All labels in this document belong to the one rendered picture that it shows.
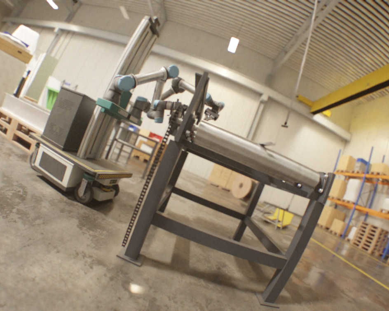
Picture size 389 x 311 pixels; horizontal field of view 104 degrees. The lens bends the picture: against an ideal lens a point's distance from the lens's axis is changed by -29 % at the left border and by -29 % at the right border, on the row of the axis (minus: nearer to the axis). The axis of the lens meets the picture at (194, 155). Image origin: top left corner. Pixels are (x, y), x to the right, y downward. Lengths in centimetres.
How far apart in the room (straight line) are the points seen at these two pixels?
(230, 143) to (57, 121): 152
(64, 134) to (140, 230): 112
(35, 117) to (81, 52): 1296
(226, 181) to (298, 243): 788
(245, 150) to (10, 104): 311
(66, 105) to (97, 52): 1319
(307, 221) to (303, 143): 1224
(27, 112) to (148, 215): 237
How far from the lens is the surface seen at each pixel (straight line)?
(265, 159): 120
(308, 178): 132
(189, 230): 122
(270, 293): 151
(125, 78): 161
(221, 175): 910
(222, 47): 1375
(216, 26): 1342
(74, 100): 199
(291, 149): 1311
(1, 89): 406
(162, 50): 1298
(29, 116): 308
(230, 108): 1232
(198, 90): 116
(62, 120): 202
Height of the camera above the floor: 68
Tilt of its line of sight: 1 degrees up
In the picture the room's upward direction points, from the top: 23 degrees clockwise
